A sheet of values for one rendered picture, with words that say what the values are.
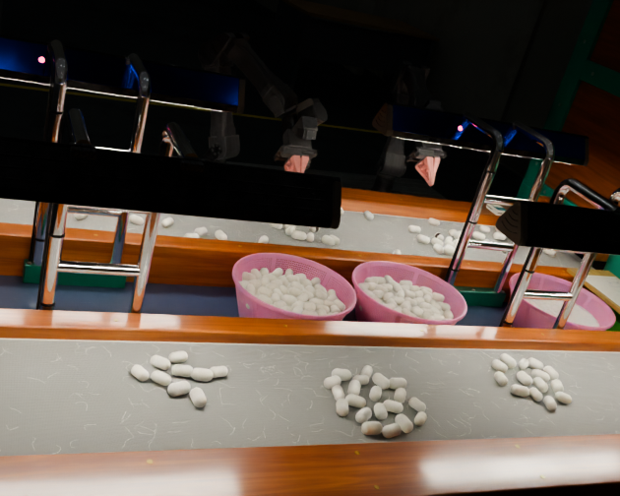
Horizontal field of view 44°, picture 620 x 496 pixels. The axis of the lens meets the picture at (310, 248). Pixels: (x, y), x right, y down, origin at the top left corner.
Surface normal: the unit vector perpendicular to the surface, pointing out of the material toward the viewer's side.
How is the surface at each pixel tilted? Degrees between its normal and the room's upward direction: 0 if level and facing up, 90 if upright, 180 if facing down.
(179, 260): 90
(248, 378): 0
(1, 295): 0
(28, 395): 0
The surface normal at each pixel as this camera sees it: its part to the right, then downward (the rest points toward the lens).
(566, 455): 0.25, -0.88
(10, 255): 0.33, 0.46
